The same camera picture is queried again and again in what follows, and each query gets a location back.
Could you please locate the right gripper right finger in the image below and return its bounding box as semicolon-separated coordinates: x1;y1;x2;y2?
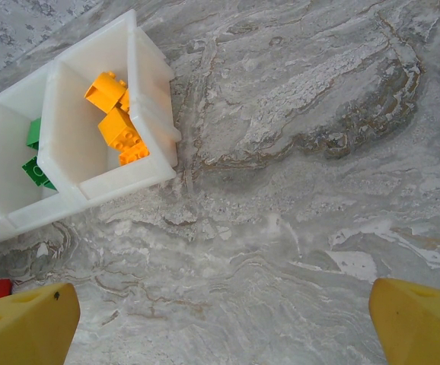
368;277;440;365

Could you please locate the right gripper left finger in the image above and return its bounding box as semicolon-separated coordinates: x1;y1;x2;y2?
0;281;81;365

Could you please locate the long green lego brick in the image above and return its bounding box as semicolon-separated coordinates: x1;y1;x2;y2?
21;155;58;192

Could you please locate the small green lego brick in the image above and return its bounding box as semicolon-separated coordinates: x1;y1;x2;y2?
25;117;43;151

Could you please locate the long orange lego brick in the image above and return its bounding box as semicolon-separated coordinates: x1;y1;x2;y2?
118;145;151;167

